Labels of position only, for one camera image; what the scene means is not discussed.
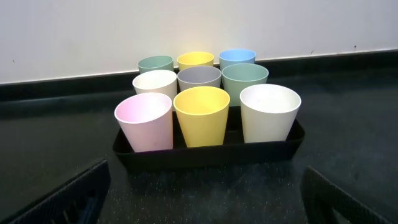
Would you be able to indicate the green cup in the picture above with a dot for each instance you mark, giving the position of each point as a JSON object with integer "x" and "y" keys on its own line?
{"x": 155, "y": 62}
{"x": 242, "y": 81}

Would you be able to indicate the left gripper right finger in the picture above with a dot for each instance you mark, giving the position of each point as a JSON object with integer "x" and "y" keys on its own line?
{"x": 329, "y": 202}

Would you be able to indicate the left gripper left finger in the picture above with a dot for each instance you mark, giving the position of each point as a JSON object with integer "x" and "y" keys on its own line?
{"x": 62, "y": 202}

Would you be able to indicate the blue cup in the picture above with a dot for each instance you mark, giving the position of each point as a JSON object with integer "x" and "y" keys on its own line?
{"x": 236, "y": 56}

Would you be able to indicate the black tray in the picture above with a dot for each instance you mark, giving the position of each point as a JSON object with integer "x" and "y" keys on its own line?
{"x": 205, "y": 155}

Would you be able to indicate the white cup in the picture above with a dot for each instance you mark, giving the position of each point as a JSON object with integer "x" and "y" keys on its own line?
{"x": 267, "y": 124}
{"x": 155, "y": 82}

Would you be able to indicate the pink cup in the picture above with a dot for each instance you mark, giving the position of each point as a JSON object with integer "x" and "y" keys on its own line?
{"x": 146, "y": 130}

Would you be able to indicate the yellow cup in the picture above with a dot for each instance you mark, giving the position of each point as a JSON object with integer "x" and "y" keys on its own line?
{"x": 202, "y": 124}
{"x": 195, "y": 59}

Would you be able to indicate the grey cup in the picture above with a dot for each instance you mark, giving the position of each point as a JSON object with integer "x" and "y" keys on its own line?
{"x": 199, "y": 76}

